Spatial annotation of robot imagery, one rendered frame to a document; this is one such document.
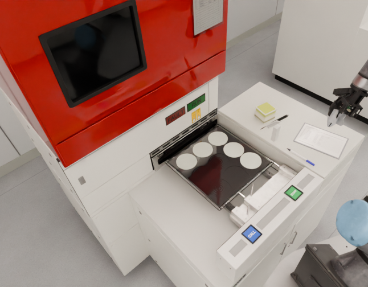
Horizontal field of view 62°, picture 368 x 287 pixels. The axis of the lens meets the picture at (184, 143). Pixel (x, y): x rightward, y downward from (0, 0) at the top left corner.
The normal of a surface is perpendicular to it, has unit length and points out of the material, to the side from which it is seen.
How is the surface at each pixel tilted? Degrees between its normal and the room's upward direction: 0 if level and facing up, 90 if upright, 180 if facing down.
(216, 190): 0
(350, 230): 57
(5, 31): 90
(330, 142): 0
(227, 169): 0
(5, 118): 90
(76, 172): 90
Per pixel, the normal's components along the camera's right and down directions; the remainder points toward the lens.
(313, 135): -0.06, -0.68
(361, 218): -0.86, -0.42
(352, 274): -0.46, -0.49
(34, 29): 0.66, 0.52
